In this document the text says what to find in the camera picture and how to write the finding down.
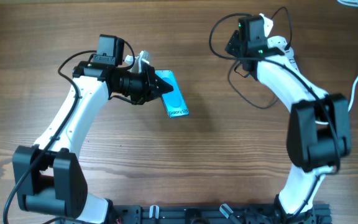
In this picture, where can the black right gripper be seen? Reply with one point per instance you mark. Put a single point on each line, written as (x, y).
(232, 46)

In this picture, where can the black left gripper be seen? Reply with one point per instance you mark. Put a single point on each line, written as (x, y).
(149, 91)

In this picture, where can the blue screen smartphone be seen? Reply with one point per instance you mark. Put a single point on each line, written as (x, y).
(174, 102)

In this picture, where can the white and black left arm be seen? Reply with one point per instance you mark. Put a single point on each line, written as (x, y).
(49, 179)

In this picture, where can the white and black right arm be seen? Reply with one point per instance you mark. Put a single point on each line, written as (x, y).
(318, 134)

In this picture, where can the white power strip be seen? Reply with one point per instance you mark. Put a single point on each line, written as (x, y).
(282, 44)

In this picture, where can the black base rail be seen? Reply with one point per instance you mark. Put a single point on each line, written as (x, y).
(253, 213)

